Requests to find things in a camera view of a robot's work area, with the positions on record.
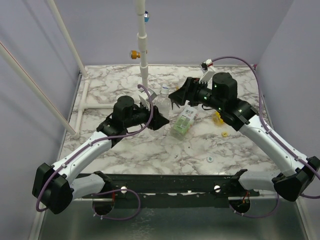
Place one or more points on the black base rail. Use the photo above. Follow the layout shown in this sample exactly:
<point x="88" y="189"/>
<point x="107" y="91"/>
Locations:
<point x="178" y="191"/>

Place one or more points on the blue cap on pipe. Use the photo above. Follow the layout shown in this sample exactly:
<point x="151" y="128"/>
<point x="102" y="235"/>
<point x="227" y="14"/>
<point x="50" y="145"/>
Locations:
<point x="146" y="16"/>

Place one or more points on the clear plastic bottle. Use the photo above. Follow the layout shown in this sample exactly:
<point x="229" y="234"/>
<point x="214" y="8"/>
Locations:
<point x="163" y="103"/>

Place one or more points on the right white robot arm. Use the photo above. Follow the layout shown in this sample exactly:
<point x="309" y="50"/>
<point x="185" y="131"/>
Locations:
<point x="296" y="170"/>

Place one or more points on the yellow drink bottle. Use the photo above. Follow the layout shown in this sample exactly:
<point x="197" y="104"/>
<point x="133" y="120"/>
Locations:
<point x="216" y="118"/>

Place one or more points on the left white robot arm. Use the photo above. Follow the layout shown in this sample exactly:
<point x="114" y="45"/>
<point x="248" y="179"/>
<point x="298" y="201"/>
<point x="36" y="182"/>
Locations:
<point x="57" y="185"/>

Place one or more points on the green label bottle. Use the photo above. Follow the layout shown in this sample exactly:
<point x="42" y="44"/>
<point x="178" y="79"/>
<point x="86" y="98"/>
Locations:
<point x="184" y="122"/>

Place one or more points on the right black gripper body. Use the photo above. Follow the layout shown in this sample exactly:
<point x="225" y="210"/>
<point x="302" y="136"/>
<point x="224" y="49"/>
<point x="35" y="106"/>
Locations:
<point x="188" y="88"/>

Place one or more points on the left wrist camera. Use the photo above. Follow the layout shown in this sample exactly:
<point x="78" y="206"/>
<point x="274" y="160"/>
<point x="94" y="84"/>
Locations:
<point x="144" y="99"/>

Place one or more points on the left diagonal white pipe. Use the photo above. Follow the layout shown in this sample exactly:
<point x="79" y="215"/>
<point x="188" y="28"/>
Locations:
<point x="25" y="77"/>

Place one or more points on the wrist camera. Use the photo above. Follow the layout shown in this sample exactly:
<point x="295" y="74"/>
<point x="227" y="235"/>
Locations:
<point x="208" y="70"/>
<point x="144" y="99"/>

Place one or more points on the white green bottle cap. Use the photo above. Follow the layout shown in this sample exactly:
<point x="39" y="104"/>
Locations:
<point x="209" y="159"/>

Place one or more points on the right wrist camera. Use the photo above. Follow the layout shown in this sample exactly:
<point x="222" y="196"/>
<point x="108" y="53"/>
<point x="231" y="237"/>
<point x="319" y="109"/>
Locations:
<point x="208" y="70"/>

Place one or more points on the white pvc pipe frame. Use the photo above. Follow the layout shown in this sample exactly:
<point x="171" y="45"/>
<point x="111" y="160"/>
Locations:
<point x="142" y="39"/>

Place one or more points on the white blue bottle cap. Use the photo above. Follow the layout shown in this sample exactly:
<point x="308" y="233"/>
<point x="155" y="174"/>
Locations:
<point x="165" y="88"/>

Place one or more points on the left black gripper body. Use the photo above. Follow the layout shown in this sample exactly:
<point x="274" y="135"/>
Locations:
<point x="141" y="116"/>

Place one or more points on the yellow cap on pipe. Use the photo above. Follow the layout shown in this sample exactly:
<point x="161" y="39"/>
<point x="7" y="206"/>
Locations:
<point x="134" y="54"/>

